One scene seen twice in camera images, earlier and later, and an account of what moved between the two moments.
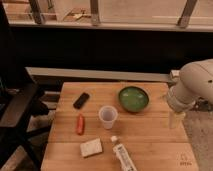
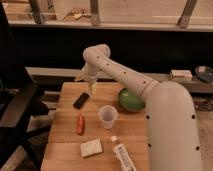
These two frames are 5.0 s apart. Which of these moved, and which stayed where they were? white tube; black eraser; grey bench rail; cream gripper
Moved: cream gripper
Stayed: white tube; black eraser; grey bench rail
